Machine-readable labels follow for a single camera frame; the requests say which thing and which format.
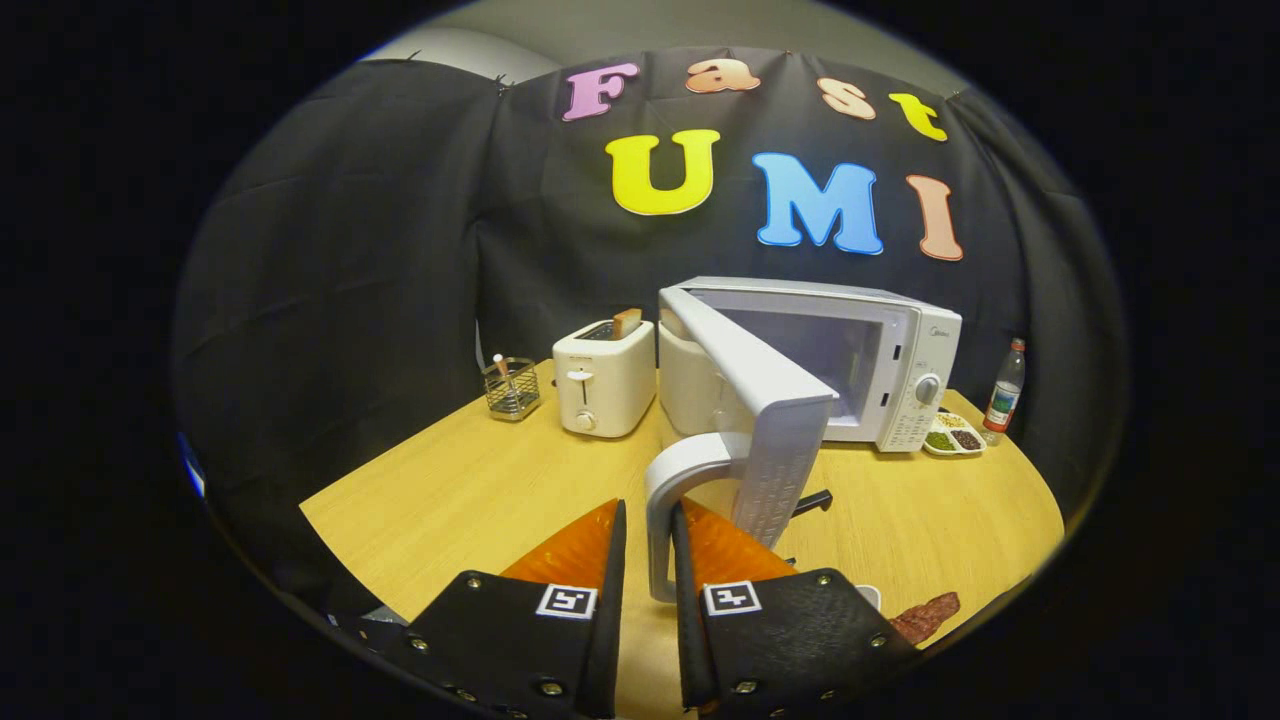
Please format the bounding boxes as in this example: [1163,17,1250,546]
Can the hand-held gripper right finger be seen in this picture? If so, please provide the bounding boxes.
[668,497,921,720]

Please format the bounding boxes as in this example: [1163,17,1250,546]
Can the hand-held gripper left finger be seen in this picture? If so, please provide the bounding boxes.
[385,498,629,720]

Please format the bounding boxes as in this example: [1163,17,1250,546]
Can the brown meat piece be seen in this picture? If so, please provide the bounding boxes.
[888,591,962,646]

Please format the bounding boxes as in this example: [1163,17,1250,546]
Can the white toaster oven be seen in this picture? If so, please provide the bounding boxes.
[645,276,963,605]

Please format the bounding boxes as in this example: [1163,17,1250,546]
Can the white pop-up toaster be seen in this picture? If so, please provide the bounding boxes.
[552,318,658,439]

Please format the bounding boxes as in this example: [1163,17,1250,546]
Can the white divided bean dish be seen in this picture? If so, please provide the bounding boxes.
[921,410,988,458]

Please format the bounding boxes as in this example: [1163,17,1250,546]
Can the clear bottle red cap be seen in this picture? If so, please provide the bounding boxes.
[981,338,1027,446]

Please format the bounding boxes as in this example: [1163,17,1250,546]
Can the wire mesh basket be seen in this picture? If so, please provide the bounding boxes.
[484,357,542,422]

